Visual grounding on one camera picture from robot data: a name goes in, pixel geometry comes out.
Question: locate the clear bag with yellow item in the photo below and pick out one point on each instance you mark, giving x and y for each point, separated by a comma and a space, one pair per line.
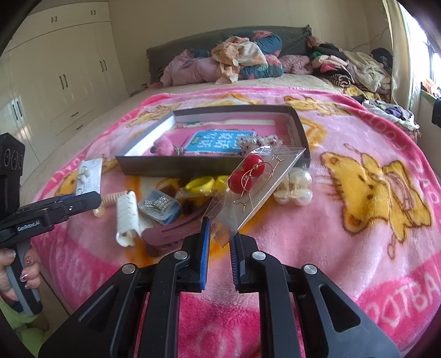
89, 175

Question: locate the cream curtain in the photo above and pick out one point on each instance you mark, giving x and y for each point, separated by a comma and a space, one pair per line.
401, 62

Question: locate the green clothing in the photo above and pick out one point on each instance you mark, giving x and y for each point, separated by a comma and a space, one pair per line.
17, 323

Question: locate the white hair roller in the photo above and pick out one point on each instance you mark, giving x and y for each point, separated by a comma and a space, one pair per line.
125, 217

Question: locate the cream wardrobe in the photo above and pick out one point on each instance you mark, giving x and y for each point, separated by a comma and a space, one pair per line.
58, 69

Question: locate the person's left hand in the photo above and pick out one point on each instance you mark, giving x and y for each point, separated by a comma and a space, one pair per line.
5, 272

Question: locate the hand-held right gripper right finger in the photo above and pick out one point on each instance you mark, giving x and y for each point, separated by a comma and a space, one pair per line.
236, 263

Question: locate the pearl earrings packet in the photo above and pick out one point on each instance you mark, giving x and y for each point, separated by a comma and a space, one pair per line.
298, 184

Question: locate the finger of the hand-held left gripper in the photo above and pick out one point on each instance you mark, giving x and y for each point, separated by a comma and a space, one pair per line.
79, 204

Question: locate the maroon hair clip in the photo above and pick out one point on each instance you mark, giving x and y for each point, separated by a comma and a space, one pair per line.
168, 234

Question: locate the red cherry earrings packet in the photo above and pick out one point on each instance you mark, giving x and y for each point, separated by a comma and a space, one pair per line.
249, 165

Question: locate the yellow plastic bangle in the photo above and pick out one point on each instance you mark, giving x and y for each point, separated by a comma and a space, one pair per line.
198, 184

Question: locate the pink knit cloth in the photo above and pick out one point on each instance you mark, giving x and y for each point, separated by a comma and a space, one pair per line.
294, 63

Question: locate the dark clothing heap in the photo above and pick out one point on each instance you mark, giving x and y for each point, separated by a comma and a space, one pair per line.
437, 112

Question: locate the clear rhinestone jewelry case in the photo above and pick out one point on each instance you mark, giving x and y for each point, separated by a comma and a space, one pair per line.
158, 206

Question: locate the pile of clothes on bed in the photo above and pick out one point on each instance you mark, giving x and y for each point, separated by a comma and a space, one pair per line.
179, 43

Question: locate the purple cloth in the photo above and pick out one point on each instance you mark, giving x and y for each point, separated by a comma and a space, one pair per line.
396, 112

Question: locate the grey cardboard box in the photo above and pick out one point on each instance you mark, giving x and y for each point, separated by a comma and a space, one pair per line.
172, 167

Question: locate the pink printed blanket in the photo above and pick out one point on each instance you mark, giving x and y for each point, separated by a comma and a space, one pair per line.
344, 241

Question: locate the orange floral cloth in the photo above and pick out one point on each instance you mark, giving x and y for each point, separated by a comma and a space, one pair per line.
237, 53

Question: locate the window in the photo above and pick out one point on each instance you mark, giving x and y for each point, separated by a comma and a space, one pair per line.
422, 41

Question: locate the teal floral quilt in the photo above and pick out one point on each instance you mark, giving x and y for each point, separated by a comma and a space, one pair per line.
272, 44

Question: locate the pink garment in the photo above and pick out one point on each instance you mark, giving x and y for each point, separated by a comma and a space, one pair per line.
189, 67

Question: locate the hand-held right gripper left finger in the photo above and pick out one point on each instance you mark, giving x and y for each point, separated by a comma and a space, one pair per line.
203, 256

